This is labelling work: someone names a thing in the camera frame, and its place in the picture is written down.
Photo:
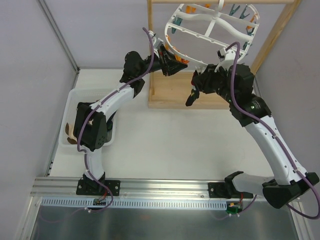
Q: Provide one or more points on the orange clothespin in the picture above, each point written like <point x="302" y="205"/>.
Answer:
<point x="180" y="59"/>
<point x="167" y="39"/>

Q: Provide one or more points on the white plastic clip hanger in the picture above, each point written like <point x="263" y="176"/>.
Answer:
<point x="219" y="24"/>

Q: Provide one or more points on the orange clothespin middle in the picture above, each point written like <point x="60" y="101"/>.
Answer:
<point x="180" y="59"/>

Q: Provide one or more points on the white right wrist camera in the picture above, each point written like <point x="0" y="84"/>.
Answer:
<point x="226" y="58"/>

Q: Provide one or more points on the white perforated plastic basket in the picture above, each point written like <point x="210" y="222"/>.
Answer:
<point x="75" y="96"/>

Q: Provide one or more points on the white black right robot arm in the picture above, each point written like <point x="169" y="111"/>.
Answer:
<point x="290" y="179"/>

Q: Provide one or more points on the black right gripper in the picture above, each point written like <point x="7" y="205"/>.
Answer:
<point x="203" y="83"/>

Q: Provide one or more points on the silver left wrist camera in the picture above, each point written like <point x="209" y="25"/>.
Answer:
<point x="156" y="41"/>

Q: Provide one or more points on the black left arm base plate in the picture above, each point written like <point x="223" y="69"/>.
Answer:
<point x="88" y="187"/>

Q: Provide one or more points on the aluminium mounting rail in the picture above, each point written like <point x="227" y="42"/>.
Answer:
<point x="129" y="188"/>

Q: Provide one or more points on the orange clothespin upper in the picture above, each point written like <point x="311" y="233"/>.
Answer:
<point x="167" y="39"/>

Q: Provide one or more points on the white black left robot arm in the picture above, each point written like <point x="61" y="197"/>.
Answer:
<point x="94" y="121"/>

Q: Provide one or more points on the navy santa sock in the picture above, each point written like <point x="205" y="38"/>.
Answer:
<point x="194" y="95"/>

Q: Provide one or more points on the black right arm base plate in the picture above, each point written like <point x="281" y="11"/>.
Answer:
<point x="217" y="190"/>

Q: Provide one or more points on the white slotted cable duct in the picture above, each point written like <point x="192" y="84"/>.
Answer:
<point x="218" y="205"/>

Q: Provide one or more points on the wooden hanger stand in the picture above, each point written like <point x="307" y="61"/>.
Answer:
<point x="171" y="92"/>

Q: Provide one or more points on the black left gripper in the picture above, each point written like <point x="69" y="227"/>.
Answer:
<point x="163" y="61"/>

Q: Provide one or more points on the beige brown sock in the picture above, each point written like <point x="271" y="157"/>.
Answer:
<point x="71" y="138"/>

